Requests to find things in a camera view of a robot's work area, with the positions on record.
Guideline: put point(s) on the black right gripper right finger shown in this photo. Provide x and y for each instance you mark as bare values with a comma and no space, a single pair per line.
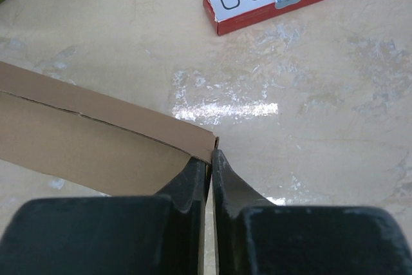
255,236

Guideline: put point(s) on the cardboard box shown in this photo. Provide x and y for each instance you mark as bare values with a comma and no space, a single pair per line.
91,139

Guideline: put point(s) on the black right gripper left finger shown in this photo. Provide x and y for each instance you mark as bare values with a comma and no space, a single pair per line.
161,233

